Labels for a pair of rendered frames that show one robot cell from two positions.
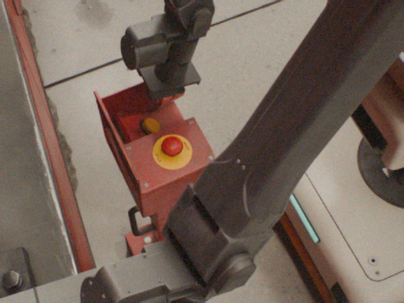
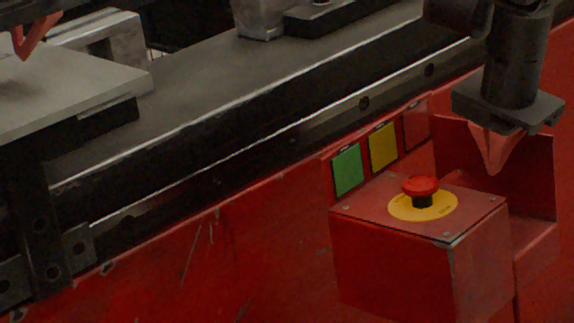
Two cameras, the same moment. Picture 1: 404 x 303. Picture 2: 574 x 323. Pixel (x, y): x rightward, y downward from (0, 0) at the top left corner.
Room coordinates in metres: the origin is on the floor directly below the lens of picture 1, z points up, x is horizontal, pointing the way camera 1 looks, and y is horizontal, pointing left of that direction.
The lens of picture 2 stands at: (-0.07, -0.95, 1.34)
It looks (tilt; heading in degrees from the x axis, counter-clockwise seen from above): 25 degrees down; 65
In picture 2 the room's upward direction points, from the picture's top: 10 degrees counter-clockwise
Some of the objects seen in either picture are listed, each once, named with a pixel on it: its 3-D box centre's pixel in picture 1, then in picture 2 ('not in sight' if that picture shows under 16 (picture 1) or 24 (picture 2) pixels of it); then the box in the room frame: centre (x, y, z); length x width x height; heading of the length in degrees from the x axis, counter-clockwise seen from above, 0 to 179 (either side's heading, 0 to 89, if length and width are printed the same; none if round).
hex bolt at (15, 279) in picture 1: (11, 280); not in sight; (0.25, 0.22, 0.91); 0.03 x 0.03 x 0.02
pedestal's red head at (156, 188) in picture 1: (157, 141); (443, 209); (0.55, -0.01, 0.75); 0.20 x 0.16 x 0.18; 19
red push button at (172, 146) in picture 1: (172, 148); (421, 195); (0.50, -0.03, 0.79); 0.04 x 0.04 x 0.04
